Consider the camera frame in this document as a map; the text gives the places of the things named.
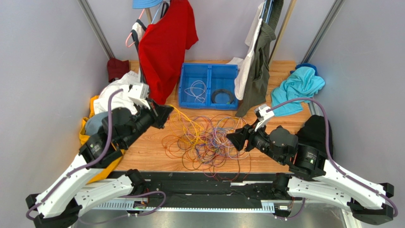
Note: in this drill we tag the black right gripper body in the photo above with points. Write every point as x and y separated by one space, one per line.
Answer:
247 138

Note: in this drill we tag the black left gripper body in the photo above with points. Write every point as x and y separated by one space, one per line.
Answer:
159 121

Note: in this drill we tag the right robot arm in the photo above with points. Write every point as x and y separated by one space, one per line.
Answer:
315 176

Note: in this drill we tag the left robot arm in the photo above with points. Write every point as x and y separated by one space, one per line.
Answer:
72 194

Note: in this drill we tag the olive green hanging garment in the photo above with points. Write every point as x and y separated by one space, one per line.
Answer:
258 78

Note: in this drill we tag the white cloth with black trim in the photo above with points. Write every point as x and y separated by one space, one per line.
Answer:
120 100

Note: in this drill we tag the blue divided plastic bin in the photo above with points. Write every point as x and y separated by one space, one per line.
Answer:
208 86

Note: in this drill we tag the dark red cloth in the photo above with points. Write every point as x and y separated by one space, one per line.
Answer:
117 69

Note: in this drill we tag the red t-shirt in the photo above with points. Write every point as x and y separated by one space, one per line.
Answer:
162 49

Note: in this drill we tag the grey-blue cloth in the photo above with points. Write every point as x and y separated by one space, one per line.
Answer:
95 123

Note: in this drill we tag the pink hanger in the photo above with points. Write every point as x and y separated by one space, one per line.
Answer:
137 32

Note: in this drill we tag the turquoise cloth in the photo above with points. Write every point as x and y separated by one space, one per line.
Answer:
302 83

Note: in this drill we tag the yellow cloth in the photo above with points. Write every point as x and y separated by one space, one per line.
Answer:
83 139

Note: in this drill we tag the dark blue cloth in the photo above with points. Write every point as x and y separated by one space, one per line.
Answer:
305 65

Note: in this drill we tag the blue hat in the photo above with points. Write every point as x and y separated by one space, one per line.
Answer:
143 4

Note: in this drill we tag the wooden pole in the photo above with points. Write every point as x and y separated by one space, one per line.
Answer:
282 30

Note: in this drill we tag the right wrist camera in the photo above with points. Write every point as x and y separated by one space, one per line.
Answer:
264 114

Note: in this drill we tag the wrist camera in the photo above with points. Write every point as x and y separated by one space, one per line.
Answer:
264 114
138 94

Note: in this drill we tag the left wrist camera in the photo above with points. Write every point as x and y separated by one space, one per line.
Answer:
138 94

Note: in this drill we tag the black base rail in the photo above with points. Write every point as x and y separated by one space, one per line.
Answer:
253 193

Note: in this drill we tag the metal corner rail left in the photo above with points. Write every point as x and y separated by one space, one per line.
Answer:
91 17

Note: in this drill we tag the metal corner rail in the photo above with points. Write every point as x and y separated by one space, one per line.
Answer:
91 17
327 22

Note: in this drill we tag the metal corner rail right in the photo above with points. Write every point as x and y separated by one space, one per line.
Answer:
327 22

